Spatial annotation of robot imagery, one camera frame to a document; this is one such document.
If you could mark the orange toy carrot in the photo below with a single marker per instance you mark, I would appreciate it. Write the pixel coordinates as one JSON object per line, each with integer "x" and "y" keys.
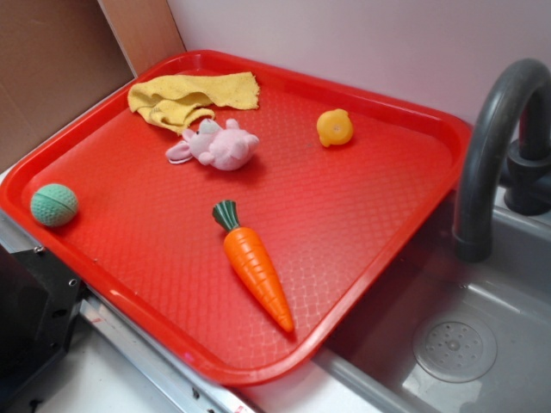
{"x": 251, "y": 262}

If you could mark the red plastic tray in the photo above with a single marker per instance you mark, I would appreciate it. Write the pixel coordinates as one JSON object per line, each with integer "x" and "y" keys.
{"x": 331, "y": 218}

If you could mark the pink plush bunny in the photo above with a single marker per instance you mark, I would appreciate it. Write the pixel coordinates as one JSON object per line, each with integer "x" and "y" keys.
{"x": 226, "y": 148}

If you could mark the yellow rubber duck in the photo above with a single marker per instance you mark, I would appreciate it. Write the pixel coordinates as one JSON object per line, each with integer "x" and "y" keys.
{"x": 334, "y": 127}

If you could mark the yellow cloth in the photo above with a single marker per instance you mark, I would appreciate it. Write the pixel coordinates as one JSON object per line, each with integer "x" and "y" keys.
{"x": 175, "y": 102}

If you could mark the grey sink basin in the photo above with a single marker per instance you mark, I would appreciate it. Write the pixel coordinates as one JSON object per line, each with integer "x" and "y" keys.
{"x": 371, "y": 349}

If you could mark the green ball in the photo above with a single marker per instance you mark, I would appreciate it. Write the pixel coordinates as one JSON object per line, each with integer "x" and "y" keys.
{"x": 54, "y": 205}

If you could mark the sink drain strainer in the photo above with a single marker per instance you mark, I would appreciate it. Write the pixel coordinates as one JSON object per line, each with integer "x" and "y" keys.
{"x": 454, "y": 347}

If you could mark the grey faucet spout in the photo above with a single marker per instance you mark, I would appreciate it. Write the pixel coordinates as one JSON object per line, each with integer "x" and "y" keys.
{"x": 484, "y": 169}

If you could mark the black metal bracket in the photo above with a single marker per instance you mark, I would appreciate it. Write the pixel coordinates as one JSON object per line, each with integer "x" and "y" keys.
{"x": 40, "y": 300}

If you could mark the dark faucet handle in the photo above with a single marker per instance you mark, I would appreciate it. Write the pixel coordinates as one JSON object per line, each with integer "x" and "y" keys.
{"x": 528, "y": 163}

